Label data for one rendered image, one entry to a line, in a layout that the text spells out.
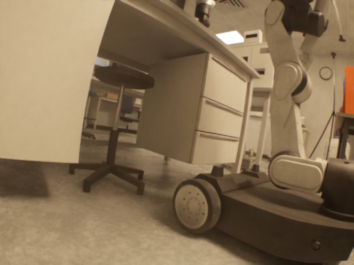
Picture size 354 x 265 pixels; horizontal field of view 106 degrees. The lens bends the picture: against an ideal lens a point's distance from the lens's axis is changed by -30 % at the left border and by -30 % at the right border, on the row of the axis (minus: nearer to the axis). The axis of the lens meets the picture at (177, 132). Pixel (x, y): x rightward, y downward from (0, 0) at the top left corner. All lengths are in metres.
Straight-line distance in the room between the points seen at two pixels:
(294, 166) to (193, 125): 0.57
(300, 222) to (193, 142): 0.67
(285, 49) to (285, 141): 0.38
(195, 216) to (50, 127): 0.57
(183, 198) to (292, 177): 0.40
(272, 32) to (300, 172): 0.58
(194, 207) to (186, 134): 0.47
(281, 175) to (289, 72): 0.37
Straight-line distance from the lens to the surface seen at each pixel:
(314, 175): 0.68
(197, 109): 1.02
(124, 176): 1.04
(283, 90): 0.74
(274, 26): 0.90
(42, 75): 0.64
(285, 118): 0.75
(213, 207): 0.63
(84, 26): 0.70
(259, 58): 2.13
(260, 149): 1.88
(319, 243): 0.62
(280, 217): 0.59
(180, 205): 0.75
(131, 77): 0.96
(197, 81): 1.07
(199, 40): 1.05
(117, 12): 1.00
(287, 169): 0.70
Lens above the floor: 0.36
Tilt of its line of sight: 1 degrees down
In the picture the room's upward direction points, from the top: 10 degrees clockwise
